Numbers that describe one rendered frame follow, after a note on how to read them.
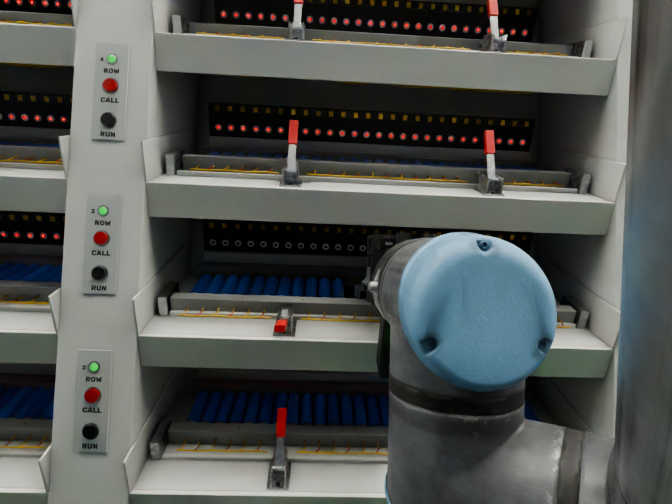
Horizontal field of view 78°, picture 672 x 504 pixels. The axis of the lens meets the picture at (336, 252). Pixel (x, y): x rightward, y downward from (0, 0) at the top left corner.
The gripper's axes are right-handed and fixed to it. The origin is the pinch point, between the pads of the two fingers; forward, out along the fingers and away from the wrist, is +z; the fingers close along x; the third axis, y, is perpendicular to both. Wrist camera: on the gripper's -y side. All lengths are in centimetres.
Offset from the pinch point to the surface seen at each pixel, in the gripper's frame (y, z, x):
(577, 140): 23.2, 1.0, -29.2
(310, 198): 11.7, -6.9, 10.8
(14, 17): 36, 0, 53
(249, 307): -3.0, -3.3, 18.5
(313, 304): -2.3, -3.6, 9.9
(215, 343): -7.0, -7.8, 21.9
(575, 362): -8.3, -7.7, -24.5
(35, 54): 29, -5, 46
